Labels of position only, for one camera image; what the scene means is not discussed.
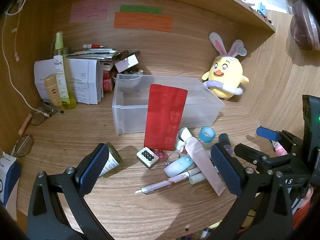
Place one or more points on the pale green eraser stick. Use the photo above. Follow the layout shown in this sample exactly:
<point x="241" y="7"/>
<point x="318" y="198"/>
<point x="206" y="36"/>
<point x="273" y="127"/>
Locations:
<point x="197" y="178"/>

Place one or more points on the pink paper note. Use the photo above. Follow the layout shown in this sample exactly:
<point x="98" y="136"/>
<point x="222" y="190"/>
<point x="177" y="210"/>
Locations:
<point x="88" y="10"/>

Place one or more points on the clear plastic storage box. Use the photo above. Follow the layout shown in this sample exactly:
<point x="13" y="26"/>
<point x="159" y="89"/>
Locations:
<point x="200" y="105"/>

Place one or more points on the blue white carton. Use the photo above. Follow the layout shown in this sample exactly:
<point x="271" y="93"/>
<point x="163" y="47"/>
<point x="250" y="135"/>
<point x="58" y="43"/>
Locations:
<point x="8" y="180"/>

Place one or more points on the tan sunscreen bottle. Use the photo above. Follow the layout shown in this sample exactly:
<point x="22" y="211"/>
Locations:
<point x="53" y="90"/>

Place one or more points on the white mahjong tile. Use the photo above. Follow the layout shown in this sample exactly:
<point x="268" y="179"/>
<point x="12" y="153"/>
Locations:
<point x="148" y="157"/>

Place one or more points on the red foil pouch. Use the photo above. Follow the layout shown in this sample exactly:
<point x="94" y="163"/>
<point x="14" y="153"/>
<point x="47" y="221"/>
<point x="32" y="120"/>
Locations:
<point x="163" y="120"/>

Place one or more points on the white cardboard box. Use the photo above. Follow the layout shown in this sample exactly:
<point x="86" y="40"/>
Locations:
<point x="127" y="63"/>

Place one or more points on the dark green jar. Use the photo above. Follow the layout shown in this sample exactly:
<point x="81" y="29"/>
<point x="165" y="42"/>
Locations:
<point x="112" y="161"/>

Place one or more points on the pale pink squeeze tube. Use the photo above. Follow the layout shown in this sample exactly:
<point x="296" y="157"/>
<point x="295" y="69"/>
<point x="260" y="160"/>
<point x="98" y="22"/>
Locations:
<point x="203" y="163"/>

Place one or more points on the pink mechanical pencil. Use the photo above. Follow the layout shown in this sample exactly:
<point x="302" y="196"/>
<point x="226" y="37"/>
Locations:
<point x="160" y="185"/>

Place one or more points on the white bottle light blue cap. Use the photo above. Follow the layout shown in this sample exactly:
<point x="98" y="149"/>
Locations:
<point x="178" y="166"/>

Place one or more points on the blue tape roll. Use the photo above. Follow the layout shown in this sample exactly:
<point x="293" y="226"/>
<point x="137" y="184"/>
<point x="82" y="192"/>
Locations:
<point x="207" y="135"/>

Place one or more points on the folded white papers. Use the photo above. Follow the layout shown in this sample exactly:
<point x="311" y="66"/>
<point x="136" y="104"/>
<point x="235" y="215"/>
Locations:
<point x="83" y="82"/>

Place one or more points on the pink small figure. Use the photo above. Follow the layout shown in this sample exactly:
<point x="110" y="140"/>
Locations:
<point x="280" y="150"/>

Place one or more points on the yellow chick plush toy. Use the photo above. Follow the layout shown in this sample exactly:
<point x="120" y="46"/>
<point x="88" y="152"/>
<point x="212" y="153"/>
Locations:
<point x="226" y="75"/>

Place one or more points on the brown round wall ornament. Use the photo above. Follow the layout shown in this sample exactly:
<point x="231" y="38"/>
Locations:
<point x="303" y="25"/>

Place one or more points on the clear bowl of trinkets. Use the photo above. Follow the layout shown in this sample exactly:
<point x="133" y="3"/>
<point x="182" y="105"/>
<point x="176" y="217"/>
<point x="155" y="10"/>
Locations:
<point x="127" y="82"/>

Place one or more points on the stack of booklets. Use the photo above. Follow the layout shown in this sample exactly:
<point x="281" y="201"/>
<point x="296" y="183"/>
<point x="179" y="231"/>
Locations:
<point x="95" y="53"/>

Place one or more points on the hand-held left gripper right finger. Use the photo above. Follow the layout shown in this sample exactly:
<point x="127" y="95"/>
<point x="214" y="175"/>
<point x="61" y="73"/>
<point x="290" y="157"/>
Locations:
<point x="225" y="170"/>

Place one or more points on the red small boxes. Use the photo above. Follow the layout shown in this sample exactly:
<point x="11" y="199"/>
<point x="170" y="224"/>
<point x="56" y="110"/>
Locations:
<point x="107" y="81"/>

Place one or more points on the orange paper note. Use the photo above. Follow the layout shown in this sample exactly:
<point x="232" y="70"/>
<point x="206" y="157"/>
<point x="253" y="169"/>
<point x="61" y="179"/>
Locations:
<point x="142" y="22"/>

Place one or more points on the person's right forearm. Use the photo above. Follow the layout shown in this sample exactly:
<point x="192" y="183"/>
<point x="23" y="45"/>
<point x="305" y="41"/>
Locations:
<point x="300" y="216"/>

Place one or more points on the black capped tube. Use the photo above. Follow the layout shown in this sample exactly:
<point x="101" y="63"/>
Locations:
<point x="223" y="139"/>

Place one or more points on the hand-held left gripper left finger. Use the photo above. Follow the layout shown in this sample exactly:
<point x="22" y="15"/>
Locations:
<point x="93" y="164"/>

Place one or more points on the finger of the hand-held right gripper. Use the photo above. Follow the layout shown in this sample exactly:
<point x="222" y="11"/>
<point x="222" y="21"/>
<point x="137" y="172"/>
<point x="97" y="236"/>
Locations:
<point x="250" y="155"/>
<point x="268" y="133"/>

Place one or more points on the white pink lip balm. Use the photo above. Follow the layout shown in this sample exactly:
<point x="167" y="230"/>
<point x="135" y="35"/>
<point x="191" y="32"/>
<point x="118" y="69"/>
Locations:
<point x="191" y="172"/>

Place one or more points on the red white marker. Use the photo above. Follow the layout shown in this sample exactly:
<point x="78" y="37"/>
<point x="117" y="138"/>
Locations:
<point x="93" y="46"/>

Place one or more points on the green paper note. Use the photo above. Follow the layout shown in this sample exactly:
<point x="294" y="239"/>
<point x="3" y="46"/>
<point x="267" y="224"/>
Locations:
<point x="140" y="9"/>

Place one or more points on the yellow green spray bottle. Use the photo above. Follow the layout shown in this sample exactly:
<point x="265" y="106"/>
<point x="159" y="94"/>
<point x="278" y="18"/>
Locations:
<point x="63" y="80"/>

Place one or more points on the pale wooden stick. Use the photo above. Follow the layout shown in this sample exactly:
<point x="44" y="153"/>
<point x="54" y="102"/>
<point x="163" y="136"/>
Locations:
<point x="25" y="124"/>

